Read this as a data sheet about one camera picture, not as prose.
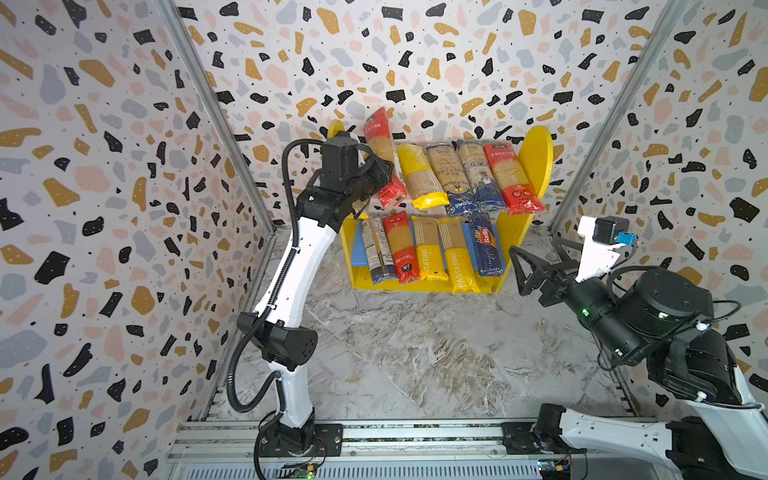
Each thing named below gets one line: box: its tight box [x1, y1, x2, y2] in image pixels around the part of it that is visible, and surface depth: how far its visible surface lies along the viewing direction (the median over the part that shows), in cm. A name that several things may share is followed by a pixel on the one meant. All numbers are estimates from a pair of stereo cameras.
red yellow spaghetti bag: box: [384, 211, 421, 284], surface depth 94 cm
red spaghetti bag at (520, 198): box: [484, 142, 547, 216], surface depth 74 cm
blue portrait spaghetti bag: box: [457, 139, 507, 210], surface depth 75 cm
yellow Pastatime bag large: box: [411, 215, 449, 282], surface depth 94 cm
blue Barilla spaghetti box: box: [471, 211, 503, 277], surface depth 97 cm
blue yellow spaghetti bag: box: [427, 143, 478, 215], surface depth 73 cm
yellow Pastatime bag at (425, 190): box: [396, 144, 451, 209], surface depth 73 cm
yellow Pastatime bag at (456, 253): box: [437, 216, 481, 295], surface depth 94 cm
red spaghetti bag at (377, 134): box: [363, 107, 407, 208], surface depth 73 cm
